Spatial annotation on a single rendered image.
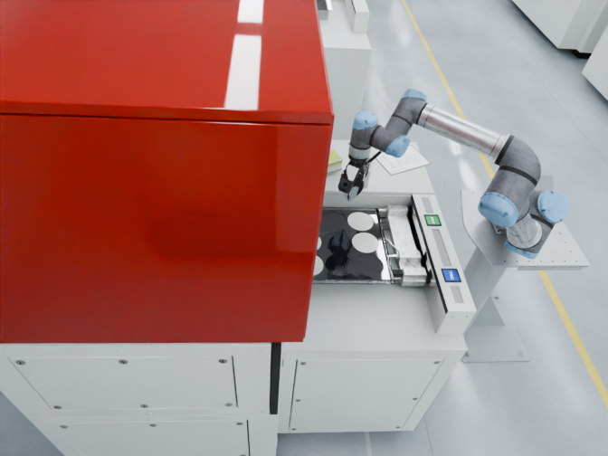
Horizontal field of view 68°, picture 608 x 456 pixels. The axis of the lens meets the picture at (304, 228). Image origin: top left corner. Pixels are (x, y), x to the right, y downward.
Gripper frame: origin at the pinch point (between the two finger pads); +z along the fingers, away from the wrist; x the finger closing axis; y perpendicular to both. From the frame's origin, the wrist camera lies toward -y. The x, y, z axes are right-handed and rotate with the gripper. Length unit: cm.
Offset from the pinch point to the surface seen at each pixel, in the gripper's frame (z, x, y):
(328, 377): 36, -19, -51
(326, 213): 9.3, 7.3, -2.3
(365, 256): 9.3, -14.2, -15.2
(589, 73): 86, -115, 390
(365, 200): 7.3, -4.2, 11.0
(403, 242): 11.2, -24.1, 0.5
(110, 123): -80, 9, -88
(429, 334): 17, -44, -30
